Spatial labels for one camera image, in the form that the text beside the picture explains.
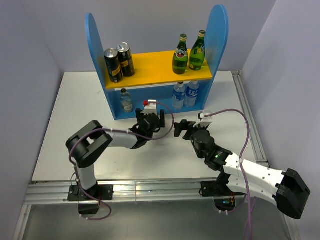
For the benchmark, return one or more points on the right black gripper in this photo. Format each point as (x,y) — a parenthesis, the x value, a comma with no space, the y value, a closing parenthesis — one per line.
(184,125)

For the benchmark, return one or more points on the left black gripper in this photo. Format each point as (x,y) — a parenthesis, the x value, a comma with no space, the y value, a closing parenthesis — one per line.
(140,116)

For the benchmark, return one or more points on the clear Chang bottle front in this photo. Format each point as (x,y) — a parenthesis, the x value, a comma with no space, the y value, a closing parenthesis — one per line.
(126,101)

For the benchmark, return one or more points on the water bottle blue label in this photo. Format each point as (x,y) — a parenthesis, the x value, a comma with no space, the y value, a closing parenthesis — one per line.
(178,96)
(191,93)

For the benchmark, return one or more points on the green Perrier bottle red label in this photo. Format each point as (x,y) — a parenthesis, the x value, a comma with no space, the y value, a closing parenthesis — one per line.
(180,56)

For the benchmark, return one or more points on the green Perrier bottle yellow label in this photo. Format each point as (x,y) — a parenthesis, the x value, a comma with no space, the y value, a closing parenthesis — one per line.
(198,52)

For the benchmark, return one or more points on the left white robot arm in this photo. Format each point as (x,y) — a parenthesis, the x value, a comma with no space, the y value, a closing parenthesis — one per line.
(88,144)

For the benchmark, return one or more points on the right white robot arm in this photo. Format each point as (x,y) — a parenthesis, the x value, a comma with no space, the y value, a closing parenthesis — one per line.
(285,189)

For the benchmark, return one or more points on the blue and yellow shelf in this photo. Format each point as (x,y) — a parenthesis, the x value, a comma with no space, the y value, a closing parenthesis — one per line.
(154,78)

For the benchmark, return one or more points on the front black gold can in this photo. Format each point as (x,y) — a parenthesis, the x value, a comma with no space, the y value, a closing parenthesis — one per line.
(113,65)

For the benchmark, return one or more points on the black gold can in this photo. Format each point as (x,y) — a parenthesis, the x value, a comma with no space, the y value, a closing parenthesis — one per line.
(125,59)
(113,65)

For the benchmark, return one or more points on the rear black gold can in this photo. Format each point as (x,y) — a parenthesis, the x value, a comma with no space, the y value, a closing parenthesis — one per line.
(125,59)

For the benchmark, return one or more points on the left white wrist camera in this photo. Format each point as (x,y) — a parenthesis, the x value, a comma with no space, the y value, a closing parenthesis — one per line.
(150,107)

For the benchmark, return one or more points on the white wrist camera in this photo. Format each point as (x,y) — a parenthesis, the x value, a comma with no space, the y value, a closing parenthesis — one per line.
(150,107)
(204,120)

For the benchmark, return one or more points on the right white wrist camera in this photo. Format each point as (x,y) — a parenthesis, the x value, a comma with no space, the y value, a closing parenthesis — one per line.
(204,120)

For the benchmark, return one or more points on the aluminium side rail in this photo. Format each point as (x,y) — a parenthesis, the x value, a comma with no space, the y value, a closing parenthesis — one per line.
(255,139)

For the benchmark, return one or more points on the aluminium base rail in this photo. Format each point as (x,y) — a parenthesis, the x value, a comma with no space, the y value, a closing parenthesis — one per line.
(55,193)

